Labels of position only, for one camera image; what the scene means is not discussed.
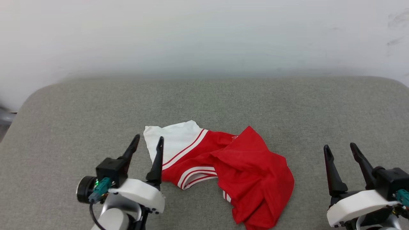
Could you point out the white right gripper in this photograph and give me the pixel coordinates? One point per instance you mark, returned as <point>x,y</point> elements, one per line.
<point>358,204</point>

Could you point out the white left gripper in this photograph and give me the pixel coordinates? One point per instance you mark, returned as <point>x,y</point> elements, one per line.
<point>143,193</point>

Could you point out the red and white basketball jersey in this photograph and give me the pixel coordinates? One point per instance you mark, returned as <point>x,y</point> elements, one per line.
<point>249,172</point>

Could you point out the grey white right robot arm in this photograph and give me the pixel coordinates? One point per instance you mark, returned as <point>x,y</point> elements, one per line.
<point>380,223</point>

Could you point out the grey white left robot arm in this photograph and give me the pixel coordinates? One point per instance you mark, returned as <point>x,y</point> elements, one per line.
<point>111,221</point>

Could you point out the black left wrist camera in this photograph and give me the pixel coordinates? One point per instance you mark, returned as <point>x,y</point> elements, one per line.
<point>111,169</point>

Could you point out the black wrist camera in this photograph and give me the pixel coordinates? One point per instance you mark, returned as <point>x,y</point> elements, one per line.
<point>391,179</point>
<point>111,169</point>

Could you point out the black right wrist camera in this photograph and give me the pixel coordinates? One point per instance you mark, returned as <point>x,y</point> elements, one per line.
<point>391,179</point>

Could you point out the grey metal pipe frame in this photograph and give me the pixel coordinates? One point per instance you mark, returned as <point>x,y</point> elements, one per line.
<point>5,115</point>

